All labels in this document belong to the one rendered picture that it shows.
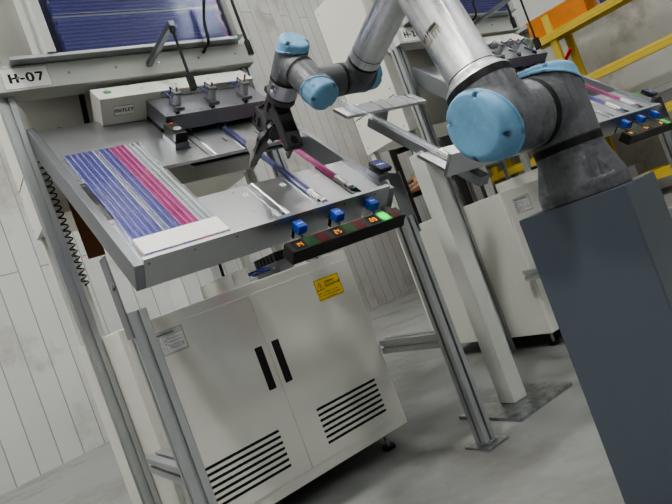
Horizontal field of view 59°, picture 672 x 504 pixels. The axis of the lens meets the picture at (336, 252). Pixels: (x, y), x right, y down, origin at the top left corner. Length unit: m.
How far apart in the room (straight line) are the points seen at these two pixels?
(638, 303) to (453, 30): 0.52
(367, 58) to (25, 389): 3.33
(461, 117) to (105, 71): 1.20
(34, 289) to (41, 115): 2.46
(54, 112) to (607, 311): 1.60
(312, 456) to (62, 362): 2.83
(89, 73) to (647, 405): 1.59
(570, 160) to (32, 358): 3.69
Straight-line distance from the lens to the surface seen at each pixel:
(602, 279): 1.05
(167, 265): 1.26
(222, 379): 1.60
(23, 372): 4.24
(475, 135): 0.97
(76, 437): 4.32
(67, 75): 1.88
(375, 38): 1.37
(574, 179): 1.05
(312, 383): 1.71
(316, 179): 1.58
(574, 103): 1.07
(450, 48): 1.02
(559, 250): 1.06
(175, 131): 1.69
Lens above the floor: 0.60
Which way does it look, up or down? 1 degrees up
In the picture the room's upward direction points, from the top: 20 degrees counter-clockwise
